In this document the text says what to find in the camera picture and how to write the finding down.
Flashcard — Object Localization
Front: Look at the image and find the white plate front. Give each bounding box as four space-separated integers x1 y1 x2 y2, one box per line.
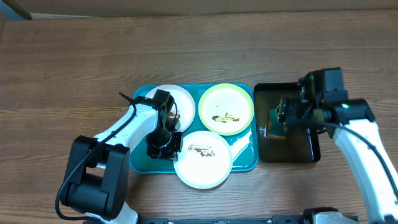
174 131 233 189

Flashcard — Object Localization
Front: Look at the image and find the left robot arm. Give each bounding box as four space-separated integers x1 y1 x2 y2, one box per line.
55 90 182 223

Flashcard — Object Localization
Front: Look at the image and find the teal plastic tray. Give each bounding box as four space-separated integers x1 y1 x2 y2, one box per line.
129 83 259 174

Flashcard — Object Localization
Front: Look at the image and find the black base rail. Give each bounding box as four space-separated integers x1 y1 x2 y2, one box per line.
137 215 315 224

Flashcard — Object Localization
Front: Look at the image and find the black water tray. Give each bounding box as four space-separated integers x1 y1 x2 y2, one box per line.
254 83 320 163

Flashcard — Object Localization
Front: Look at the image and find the white plate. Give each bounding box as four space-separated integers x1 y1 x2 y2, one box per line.
145 85 195 132
174 131 233 189

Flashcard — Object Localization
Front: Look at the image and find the green yellow sponge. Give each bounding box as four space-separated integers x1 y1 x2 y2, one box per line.
266 108 286 140

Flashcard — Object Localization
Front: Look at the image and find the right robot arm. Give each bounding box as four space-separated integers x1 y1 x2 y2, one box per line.
276 67 397 223

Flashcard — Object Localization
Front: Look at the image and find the green rimmed plate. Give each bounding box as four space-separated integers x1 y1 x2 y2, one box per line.
198 83 254 136

